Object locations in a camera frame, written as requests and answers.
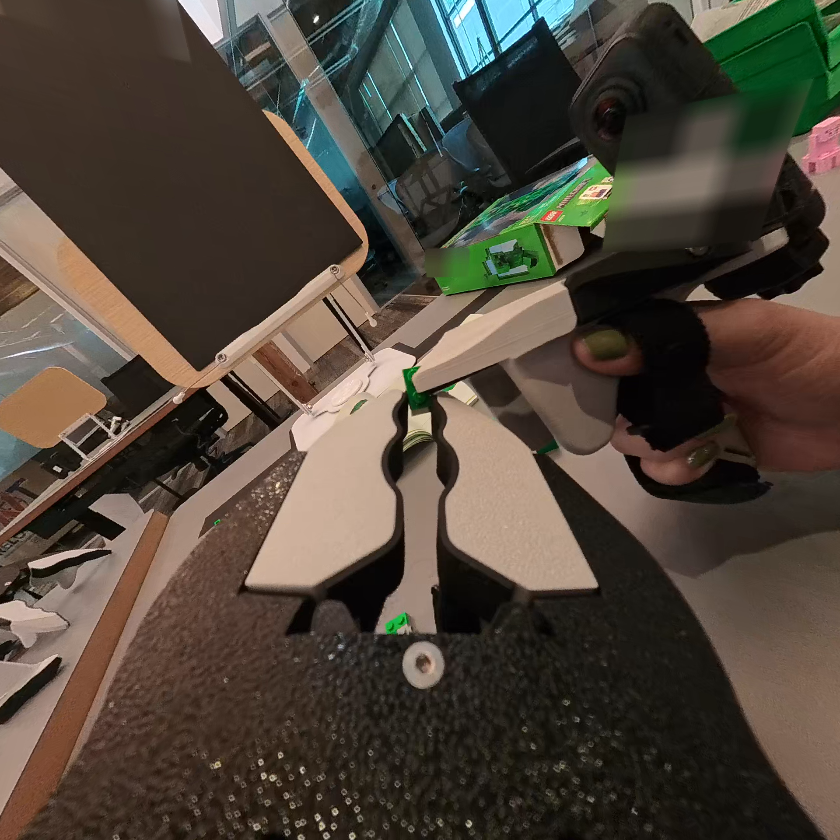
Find wood-edged neighbouring desk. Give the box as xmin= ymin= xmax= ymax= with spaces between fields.
xmin=0 ymin=508 xmax=170 ymax=840

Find black office chair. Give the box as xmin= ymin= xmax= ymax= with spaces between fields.
xmin=453 ymin=16 xmax=588 ymax=191

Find wooden post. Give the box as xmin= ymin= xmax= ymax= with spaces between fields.
xmin=252 ymin=341 xmax=319 ymax=404

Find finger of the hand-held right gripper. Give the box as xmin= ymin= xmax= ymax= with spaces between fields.
xmin=411 ymin=281 xmax=580 ymax=396

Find grey desk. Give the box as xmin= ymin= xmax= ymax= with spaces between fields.
xmin=157 ymin=131 xmax=840 ymax=840

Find white black finger part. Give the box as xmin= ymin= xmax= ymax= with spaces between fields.
xmin=0 ymin=655 xmax=63 ymax=724
xmin=26 ymin=548 xmax=112 ymax=585
xmin=0 ymin=600 xmax=70 ymax=649

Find wood-backed black panel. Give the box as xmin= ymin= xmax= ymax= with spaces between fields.
xmin=0 ymin=0 xmax=370 ymax=391

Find green grey brick assembly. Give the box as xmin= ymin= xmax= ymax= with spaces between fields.
xmin=402 ymin=366 xmax=460 ymax=413

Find green toy set box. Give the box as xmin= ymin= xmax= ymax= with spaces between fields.
xmin=427 ymin=157 xmax=614 ymax=296

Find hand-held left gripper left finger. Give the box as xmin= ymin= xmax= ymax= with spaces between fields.
xmin=244 ymin=389 xmax=409 ymax=599

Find person's right hand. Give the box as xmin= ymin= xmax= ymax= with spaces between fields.
xmin=571 ymin=298 xmax=840 ymax=487

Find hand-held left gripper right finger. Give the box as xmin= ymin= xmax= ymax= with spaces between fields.
xmin=435 ymin=395 xmax=600 ymax=602

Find pink brick figure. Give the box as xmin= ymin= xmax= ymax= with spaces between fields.
xmin=804 ymin=118 xmax=840 ymax=175

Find building instruction booklet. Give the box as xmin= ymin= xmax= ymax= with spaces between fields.
xmin=328 ymin=382 xmax=560 ymax=457

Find green plastic crates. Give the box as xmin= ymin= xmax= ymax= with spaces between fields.
xmin=705 ymin=0 xmax=840 ymax=135

